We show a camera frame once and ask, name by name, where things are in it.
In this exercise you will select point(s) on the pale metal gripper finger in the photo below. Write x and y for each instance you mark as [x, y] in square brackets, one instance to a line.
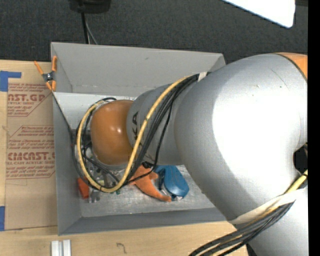
[95, 196]

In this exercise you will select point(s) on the small orange block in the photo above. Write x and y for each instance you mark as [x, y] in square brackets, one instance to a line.
[83, 188]

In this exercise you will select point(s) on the grey metal bin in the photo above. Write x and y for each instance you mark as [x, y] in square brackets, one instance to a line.
[140, 200]

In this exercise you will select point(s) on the orange toy animal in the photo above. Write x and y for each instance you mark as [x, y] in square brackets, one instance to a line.
[149, 183]

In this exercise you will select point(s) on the brown cardboard board, red print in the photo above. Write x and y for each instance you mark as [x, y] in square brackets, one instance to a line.
[27, 150]

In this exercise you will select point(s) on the blue rounded plastic thing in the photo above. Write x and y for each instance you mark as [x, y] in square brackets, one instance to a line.
[176, 182]

